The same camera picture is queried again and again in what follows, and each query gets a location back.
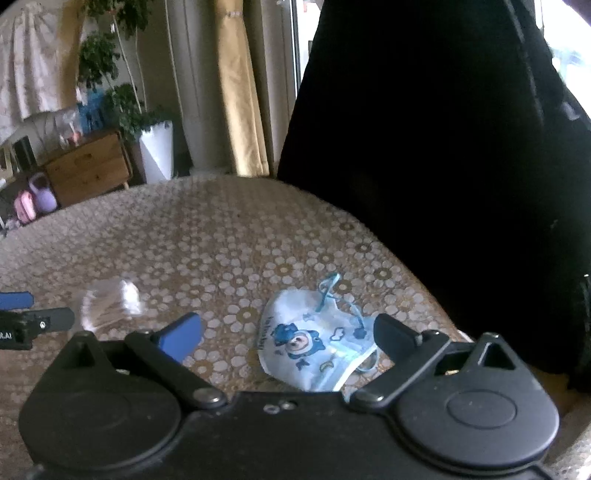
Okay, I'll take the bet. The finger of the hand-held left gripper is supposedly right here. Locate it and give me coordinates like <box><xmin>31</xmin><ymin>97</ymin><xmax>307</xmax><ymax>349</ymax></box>
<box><xmin>0</xmin><ymin>308</ymin><xmax>75</xmax><ymax>332</ymax></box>
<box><xmin>0</xmin><ymin>292</ymin><xmax>34</xmax><ymax>311</ymax></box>

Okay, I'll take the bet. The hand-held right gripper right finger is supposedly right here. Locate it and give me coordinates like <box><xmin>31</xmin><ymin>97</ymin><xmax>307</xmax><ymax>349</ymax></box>
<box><xmin>348</xmin><ymin>314</ymin><xmax>518</xmax><ymax>409</ymax></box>

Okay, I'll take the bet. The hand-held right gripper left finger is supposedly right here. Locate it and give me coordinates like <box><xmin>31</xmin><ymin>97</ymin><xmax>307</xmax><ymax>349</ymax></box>
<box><xmin>69</xmin><ymin>313</ymin><xmax>227</xmax><ymax>409</ymax></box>

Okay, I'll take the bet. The clear plastic bag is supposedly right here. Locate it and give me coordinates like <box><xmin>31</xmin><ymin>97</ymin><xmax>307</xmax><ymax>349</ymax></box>
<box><xmin>79</xmin><ymin>278</ymin><xmax>143</xmax><ymax>330</ymax></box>

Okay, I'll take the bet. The blue face mask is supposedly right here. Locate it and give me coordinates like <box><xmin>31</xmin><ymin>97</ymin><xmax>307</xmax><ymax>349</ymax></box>
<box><xmin>256</xmin><ymin>273</ymin><xmax>382</xmax><ymax>393</ymax></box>

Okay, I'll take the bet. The pink kettlebell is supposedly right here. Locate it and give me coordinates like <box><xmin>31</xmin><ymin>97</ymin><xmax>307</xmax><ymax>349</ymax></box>
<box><xmin>14</xmin><ymin>191</ymin><xmax>37</xmax><ymax>222</ymax></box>

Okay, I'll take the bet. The purple kettlebell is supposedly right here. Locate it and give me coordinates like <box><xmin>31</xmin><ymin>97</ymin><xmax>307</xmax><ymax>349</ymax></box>
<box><xmin>28</xmin><ymin>173</ymin><xmax>58</xmax><ymax>213</ymax></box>

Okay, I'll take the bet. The black speaker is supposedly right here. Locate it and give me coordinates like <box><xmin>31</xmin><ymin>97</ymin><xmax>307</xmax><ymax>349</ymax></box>
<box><xmin>14</xmin><ymin>138</ymin><xmax>35</xmax><ymax>169</ymax></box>

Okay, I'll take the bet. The wooden drawer chest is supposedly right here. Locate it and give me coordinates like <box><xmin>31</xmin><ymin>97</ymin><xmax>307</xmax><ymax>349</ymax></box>
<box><xmin>42</xmin><ymin>130</ymin><xmax>132</xmax><ymax>207</ymax></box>

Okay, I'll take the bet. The plastic bag with snacks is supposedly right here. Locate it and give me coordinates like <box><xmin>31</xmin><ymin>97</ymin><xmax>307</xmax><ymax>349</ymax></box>
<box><xmin>54</xmin><ymin>108</ymin><xmax>84</xmax><ymax>148</ymax></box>

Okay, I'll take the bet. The white planter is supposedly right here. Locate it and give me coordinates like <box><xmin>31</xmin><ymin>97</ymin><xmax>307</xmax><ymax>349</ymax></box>
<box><xmin>139</xmin><ymin>121</ymin><xmax>175</xmax><ymax>184</ymax></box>

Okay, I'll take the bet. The person in black clothing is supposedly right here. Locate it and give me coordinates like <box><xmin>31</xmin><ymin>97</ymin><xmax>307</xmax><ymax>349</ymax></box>
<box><xmin>277</xmin><ymin>0</ymin><xmax>591</xmax><ymax>393</ymax></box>

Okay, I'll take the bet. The blue bag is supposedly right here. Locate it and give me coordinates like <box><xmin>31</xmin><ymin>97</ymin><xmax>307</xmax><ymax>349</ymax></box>
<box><xmin>76</xmin><ymin>90</ymin><xmax>106</xmax><ymax>132</ymax></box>

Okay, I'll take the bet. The green potted plant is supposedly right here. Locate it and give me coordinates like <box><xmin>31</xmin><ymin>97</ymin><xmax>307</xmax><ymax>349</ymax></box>
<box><xmin>78</xmin><ymin>0</ymin><xmax>174</xmax><ymax>144</ymax></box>

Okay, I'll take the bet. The white lace cloth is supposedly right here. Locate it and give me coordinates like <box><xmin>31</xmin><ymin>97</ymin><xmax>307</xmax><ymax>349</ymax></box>
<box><xmin>0</xmin><ymin>0</ymin><xmax>86</xmax><ymax>134</ymax></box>

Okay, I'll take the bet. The grey curtain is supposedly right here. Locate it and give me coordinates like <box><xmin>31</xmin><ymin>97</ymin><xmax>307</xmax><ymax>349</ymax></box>
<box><xmin>166</xmin><ymin>0</ymin><xmax>232</xmax><ymax>174</ymax></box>

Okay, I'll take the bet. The yellow curtain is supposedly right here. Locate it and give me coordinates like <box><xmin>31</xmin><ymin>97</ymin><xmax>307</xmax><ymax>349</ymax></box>
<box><xmin>215</xmin><ymin>0</ymin><xmax>271</xmax><ymax>178</ymax></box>

